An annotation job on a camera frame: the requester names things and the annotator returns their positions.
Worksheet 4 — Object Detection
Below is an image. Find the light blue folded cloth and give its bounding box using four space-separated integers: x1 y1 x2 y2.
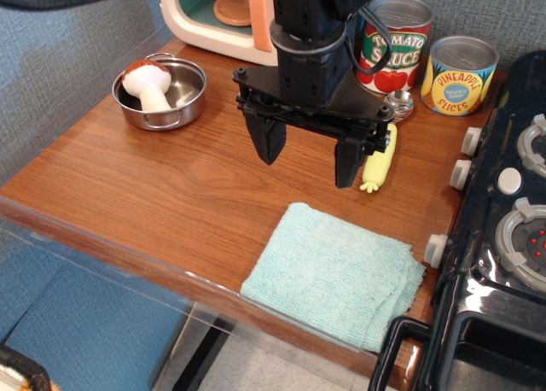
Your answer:
241 202 426 353

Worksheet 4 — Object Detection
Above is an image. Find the silver metal spoon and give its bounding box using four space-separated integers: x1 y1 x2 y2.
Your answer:
384 90 414 124

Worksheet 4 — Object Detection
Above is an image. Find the toy microwave teal and cream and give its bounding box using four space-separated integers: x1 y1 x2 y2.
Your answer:
160 0 277 66

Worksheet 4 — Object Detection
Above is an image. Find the white stove knob rear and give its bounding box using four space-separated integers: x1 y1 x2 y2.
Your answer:
461 127 482 157

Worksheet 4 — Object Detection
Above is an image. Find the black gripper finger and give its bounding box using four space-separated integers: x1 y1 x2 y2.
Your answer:
334 131 375 189
243 108 287 165

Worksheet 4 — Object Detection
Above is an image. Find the grey rear stove burner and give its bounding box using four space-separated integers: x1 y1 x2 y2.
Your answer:
516 114 546 178

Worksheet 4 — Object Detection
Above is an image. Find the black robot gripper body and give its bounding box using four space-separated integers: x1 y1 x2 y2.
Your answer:
233 22 393 139

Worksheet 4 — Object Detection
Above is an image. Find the white stove knob front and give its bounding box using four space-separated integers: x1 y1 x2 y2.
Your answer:
424 234 448 270

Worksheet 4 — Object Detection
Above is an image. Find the grey front stove burner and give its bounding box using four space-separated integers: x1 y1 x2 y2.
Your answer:
495 197 545 293

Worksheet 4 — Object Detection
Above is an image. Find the white stove knob middle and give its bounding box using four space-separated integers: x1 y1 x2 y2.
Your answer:
450 160 472 191

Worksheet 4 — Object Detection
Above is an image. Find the small steel pot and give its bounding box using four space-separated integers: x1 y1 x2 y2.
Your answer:
111 53 207 131

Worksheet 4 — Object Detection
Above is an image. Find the black oven door handle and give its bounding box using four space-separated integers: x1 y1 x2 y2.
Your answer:
368 316 432 391

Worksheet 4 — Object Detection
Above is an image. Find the pineapple slices can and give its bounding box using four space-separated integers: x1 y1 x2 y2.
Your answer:
421 36 499 117

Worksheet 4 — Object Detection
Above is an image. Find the white round stove button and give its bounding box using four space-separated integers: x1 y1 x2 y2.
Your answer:
497 167 522 196

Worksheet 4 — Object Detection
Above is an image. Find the black toy stove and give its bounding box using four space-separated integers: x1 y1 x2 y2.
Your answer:
368 50 546 391

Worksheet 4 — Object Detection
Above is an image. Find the orange microwave turntable plate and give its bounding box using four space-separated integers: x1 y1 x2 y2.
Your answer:
213 0 251 26

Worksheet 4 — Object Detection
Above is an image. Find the plush white brown mushroom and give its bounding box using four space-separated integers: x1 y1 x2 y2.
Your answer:
121 59 171 113

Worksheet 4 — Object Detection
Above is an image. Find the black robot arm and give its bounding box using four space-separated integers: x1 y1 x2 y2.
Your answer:
232 0 393 189

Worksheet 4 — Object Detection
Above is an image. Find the white stove knob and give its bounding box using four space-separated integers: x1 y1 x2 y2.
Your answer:
424 234 448 270
461 127 482 157
450 160 472 191

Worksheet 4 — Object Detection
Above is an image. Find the tomato sauce can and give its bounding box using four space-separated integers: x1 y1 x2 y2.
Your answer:
357 0 433 94

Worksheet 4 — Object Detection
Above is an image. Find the grey stove burner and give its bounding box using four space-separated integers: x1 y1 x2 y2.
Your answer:
495 197 545 293
516 114 546 178

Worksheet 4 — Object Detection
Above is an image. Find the yellow plush corn cob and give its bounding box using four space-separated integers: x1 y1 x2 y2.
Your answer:
359 123 398 194

